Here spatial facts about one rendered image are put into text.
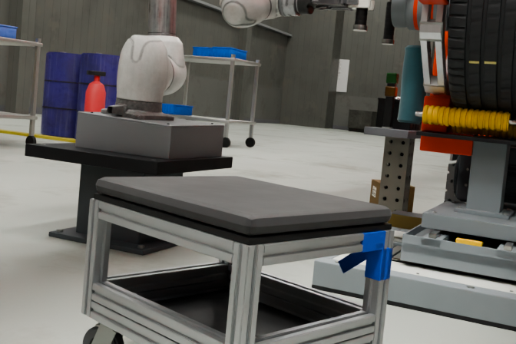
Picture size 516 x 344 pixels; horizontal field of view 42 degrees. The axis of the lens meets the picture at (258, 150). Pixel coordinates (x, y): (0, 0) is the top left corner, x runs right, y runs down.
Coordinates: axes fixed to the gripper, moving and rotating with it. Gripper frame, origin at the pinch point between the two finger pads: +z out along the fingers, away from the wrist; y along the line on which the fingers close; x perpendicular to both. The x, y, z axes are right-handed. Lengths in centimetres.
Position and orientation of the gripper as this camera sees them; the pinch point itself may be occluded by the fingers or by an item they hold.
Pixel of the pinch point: (362, 4)
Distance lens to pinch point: 215.8
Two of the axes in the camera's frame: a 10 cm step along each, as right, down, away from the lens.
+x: 0.9, -9.9, -0.6
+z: 9.0, 1.1, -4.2
